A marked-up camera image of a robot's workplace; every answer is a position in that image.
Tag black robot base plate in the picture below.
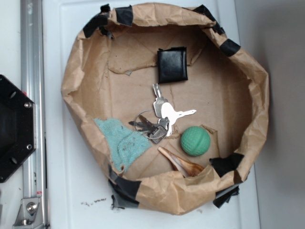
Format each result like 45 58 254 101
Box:
0 75 36 183

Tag white-headed key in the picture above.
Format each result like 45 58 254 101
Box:
161 102 196 137

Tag teal cloth rag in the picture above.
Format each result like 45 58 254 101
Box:
94 118 152 172

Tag brown paper bag bin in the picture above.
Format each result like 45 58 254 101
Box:
61 3 269 215

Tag metal corner bracket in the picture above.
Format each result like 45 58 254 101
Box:
12 197 43 229

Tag brown seashell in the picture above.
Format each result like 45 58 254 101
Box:
158 146 204 177

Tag silver key with square head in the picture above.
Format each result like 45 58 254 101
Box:
153 83 168 118

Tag black box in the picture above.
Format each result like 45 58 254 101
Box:
157 47 188 83

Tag aluminium frame rail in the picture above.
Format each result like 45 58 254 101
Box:
20 0 50 229

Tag green dimpled ball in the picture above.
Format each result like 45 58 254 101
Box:
180 126 211 156

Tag dark keys on ring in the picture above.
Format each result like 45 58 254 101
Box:
129 115 170 144

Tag white tray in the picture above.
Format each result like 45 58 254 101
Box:
42 0 260 229

